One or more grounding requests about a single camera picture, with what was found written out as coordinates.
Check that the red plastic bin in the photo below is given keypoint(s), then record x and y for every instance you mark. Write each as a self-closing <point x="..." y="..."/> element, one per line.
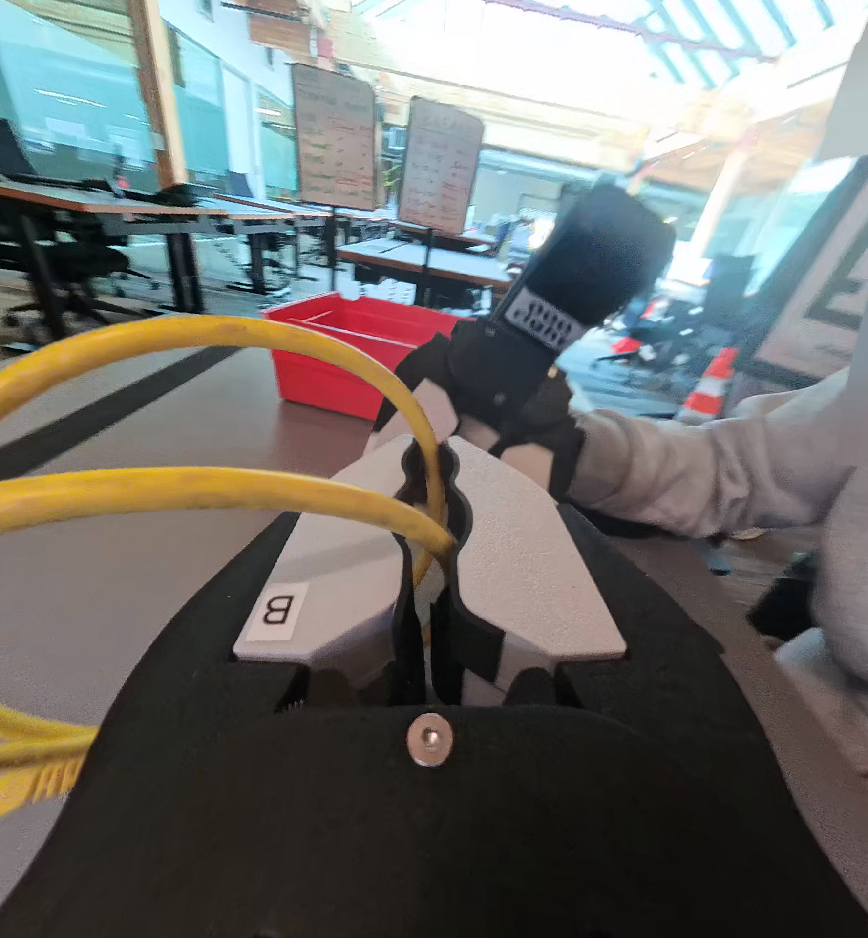
<point x="331" y="359"/>

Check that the wooden office desk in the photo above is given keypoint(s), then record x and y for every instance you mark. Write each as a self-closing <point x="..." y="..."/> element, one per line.
<point x="434" y="264"/>
<point x="111" y="205"/>

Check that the black office chair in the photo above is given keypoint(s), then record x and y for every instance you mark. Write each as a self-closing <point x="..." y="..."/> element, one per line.
<point x="82" y="264"/>

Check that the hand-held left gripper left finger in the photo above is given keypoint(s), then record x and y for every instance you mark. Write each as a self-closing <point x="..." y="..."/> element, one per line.
<point x="331" y="571"/>

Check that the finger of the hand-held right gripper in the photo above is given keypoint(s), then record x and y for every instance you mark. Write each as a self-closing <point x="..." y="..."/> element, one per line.
<point x="430" y="414"/>

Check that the framed black white marker poster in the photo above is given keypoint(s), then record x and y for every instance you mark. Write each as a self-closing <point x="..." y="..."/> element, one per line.
<point x="829" y="293"/>

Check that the orange traffic cone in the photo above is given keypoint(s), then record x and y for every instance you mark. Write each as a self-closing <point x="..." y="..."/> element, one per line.
<point x="712" y="388"/>

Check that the grey desk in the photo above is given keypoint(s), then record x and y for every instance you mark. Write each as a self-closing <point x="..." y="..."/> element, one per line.
<point x="111" y="601"/>

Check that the whiteboard on stand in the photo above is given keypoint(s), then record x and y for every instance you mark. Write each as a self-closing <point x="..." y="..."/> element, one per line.
<point x="441" y="168"/>
<point x="335" y="139"/>

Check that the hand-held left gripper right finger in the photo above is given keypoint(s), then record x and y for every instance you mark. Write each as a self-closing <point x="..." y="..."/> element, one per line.
<point x="536" y="571"/>

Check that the long black tape strip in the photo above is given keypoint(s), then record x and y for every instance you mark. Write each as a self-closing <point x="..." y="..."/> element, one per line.
<point x="97" y="410"/>

